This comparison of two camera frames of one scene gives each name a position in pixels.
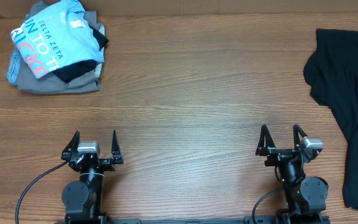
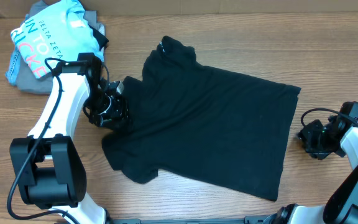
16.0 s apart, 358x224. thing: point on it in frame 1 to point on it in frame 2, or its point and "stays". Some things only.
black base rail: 261,219 stays
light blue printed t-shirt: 56,36 stays
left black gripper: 70,147 to 119,114
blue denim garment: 12,73 stays
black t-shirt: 342,73 to 214,126
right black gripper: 265,147 to 305,136
